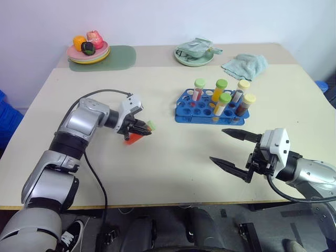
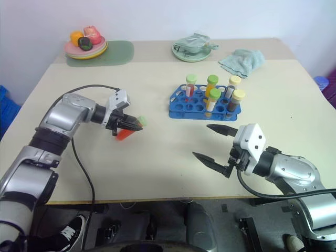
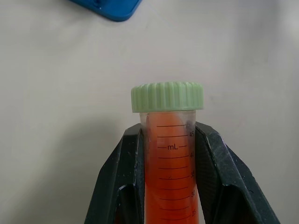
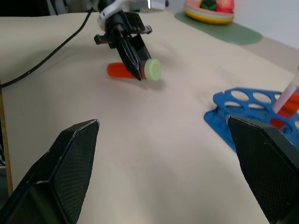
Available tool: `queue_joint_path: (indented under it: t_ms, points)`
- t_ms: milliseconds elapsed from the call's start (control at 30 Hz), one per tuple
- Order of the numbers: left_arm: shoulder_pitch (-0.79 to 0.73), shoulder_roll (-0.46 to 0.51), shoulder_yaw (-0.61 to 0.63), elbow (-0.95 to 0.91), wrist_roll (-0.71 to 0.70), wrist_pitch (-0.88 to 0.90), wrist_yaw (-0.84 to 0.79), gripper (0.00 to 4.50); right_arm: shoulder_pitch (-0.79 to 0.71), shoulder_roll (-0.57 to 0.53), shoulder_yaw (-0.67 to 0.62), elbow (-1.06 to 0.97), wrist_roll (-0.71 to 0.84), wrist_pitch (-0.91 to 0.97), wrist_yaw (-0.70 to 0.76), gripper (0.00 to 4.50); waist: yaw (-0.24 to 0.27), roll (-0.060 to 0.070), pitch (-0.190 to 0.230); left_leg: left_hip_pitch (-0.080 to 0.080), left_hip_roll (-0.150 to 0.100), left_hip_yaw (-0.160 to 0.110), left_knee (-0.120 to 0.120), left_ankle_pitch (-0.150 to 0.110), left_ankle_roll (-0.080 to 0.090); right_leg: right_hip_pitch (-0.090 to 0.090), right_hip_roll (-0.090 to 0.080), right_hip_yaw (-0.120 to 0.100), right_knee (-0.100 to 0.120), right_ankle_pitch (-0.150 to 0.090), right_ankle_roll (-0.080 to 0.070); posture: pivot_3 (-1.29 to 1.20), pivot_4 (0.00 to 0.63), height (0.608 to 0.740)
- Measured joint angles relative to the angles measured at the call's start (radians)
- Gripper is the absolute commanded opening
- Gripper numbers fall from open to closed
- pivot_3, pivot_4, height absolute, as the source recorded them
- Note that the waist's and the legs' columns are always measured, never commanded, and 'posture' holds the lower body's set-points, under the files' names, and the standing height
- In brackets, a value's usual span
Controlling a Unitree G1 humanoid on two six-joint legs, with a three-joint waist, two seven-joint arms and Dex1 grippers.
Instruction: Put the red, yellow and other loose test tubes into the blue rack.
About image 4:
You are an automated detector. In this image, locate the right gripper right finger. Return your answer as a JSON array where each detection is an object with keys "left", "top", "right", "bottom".
[{"left": 227, "top": 115, "right": 299, "bottom": 224}]

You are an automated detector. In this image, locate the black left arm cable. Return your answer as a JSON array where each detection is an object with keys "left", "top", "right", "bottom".
[{"left": 0, "top": 7, "right": 95, "bottom": 89}]

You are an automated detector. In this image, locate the labelled red test tube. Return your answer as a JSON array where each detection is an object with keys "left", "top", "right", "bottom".
[{"left": 270, "top": 66, "right": 299, "bottom": 130}]

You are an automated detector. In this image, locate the light green stacked plate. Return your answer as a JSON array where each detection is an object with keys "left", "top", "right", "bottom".
[{"left": 184, "top": 8, "right": 235, "bottom": 19}]

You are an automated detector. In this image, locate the dark toy mangosteen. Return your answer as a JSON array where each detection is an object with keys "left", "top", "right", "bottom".
[{"left": 199, "top": 0, "right": 218, "bottom": 11}]

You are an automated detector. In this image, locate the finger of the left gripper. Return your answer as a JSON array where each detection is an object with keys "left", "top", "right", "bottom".
[
  {"left": 114, "top": 34, "right": 143, "bottom": 82},
  {"left": 129, "top": 34, "right": 152, "bottom": 69}
]

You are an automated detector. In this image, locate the pink toy apple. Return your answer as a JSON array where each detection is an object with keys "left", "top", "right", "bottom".
[{"left": 216, "top": 0, "right": 235, "bottom": 14}]

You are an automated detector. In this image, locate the green placemat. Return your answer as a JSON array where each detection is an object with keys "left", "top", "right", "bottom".
[{"left": 174, "top": 11, "right": 264, "bottom": 46}]

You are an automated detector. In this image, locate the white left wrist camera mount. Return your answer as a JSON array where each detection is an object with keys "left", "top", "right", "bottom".
[{"left": 97, "top": 0, "right": 131, "bottom": 30}]

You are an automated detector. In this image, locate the stack of colourful plates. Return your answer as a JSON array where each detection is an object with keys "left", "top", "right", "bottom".
[{"left": 183, "top": 2, "right": 235, "bottom": 16}]

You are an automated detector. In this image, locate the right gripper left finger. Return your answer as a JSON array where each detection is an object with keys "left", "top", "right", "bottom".
[{"left": 0, "top": 119, "right": 100, "bottom": 224}]

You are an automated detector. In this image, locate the blue test tube rack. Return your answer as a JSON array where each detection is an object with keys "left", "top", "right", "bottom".
[{"left": 203, "top": 87, "right": 299, "bottom": 154}]

